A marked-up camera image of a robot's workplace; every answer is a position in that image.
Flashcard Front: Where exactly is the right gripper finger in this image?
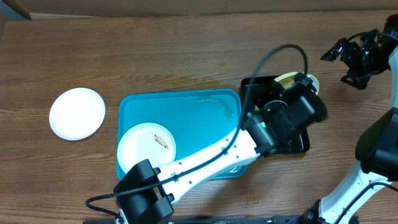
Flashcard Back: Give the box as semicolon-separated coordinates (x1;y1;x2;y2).
320;38;348;62
341;75;372;90

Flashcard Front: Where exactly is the green rimmed plate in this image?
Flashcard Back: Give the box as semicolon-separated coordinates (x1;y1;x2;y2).
254;71;320;112

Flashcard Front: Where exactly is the white plate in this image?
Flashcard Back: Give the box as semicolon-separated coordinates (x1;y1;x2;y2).
49;88;106;141
117;123;177;174

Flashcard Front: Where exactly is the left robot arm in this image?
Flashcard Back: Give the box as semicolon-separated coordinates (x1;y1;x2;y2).
114;72;327;223

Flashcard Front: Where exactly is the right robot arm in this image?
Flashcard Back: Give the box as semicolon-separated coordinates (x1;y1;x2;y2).
295;14;397;223

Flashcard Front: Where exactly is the black rectangular tray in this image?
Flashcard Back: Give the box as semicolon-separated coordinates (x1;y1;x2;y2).
244;75;310;155

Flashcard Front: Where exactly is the teal plastic tray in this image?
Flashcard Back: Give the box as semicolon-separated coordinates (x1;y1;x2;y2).
116;89;241;179

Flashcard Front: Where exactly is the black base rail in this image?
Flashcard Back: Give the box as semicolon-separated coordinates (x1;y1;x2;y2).
168;215;303;224

